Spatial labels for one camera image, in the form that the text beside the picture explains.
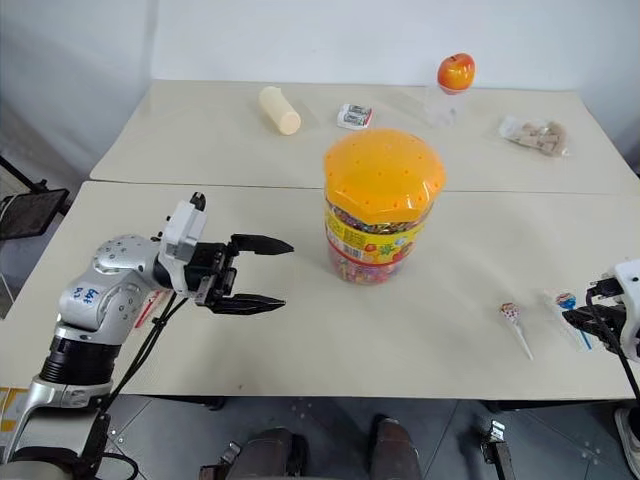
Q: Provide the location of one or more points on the clear bag of brown snacks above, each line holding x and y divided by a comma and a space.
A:
535, 136

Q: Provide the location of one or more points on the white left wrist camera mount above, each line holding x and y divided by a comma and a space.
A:
182, 225

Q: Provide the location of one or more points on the clear bottle with apple cap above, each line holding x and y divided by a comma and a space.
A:
442, 107

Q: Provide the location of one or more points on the white small packet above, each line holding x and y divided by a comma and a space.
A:
356, 116

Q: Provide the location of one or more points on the cream foam cylinder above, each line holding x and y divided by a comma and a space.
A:
279, 110

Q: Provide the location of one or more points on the yellow cardboard box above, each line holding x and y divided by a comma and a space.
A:
10, 407

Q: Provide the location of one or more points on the dark rounded shape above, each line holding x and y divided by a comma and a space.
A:
270, 455
395, 450

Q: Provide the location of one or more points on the clear plastic lollipop jar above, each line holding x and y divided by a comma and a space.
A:
367, 245

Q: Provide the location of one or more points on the orange apple shaped container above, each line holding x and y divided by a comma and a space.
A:
456, 72

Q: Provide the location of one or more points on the blue red lollipop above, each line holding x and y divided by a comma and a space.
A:
567, 301

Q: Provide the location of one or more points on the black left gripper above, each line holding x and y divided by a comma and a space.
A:
212, 272

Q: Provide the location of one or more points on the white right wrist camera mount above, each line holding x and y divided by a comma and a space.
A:
631, 280

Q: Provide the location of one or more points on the black chair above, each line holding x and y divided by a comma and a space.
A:
30, 210

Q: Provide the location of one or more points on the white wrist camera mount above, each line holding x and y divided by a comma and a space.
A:
182, 225
631, 280

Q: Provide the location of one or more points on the orange plastic jar lid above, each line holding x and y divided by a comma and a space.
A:
382, 170

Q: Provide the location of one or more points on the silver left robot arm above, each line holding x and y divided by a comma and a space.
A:
95, 300

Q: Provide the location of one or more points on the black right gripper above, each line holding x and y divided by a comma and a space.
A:
614, 312

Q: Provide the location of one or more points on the red white wrapped lollipop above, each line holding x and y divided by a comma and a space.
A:
512, 320

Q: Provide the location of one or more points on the white shoe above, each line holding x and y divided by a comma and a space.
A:
629, 435

